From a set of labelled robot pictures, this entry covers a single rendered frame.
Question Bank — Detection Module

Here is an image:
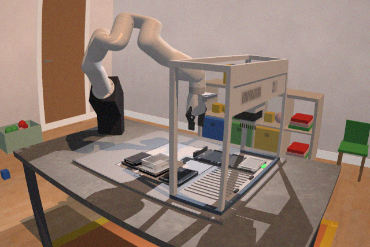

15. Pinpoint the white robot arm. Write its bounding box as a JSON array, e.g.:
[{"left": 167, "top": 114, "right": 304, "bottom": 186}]
[{"left": 81, "top": 12, "right": 191, "bottom": 99}]

